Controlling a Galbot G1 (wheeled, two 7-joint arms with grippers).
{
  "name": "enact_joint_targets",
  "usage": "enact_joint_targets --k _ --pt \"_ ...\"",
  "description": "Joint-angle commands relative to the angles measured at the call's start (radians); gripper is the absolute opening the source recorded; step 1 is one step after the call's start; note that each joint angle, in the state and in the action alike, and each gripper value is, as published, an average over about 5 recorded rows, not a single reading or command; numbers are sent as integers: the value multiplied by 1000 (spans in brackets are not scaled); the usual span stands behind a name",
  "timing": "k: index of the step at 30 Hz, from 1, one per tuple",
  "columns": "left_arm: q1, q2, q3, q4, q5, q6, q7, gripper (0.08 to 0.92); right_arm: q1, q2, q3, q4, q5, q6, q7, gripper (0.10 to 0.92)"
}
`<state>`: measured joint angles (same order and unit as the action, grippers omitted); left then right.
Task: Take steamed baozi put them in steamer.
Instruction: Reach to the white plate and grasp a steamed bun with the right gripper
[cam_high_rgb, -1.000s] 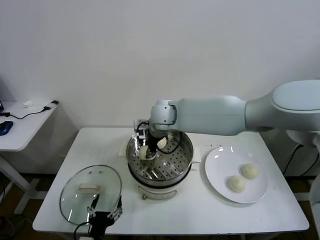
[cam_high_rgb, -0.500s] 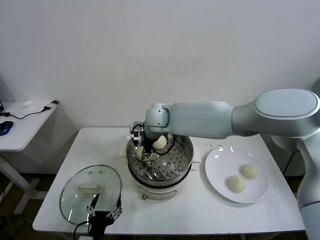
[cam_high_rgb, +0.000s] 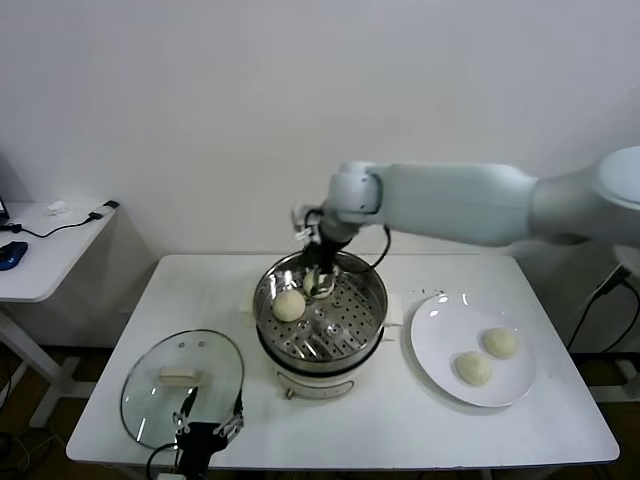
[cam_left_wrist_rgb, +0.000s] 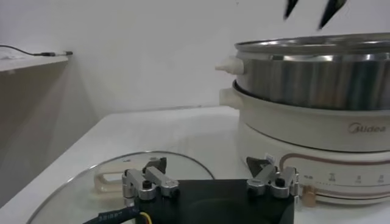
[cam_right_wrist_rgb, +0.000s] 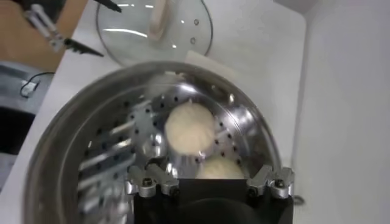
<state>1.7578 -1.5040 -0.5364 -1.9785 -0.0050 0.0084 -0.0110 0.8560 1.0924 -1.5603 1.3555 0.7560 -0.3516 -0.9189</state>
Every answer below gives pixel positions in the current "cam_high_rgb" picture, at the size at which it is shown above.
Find white steamed baozi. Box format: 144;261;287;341
453;351;494;389
303;269;335;300
272;290;306;323
482;327;519;360

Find white round plate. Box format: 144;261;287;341
407;292;537;408

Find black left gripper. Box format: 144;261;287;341
172;384;246;480

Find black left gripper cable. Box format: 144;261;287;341
146;442;181;480

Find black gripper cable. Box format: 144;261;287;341
368;224;392;271
146;442;181;480

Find blue computer mouse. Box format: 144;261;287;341
0;241;30;272

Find white side desk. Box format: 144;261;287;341
0;199;121;430

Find stainless steel steamer basket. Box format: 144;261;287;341
239;248;404;364

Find glass lid with cream handle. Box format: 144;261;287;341
119;328;246;450

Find black cable with adapter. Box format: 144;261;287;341
567;259;640;354

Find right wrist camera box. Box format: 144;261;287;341
291;202;324;246

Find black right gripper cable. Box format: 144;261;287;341
368;224;392;271

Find white desk base frame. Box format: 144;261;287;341
582;357;640;404

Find cream electric cooker base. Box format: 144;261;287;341
247;299;401;401

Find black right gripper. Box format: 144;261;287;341
302;233;351;297

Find thin cables on floor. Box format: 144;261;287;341
0;430;66;475

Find black cable with connector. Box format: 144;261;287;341
0;199;120;239

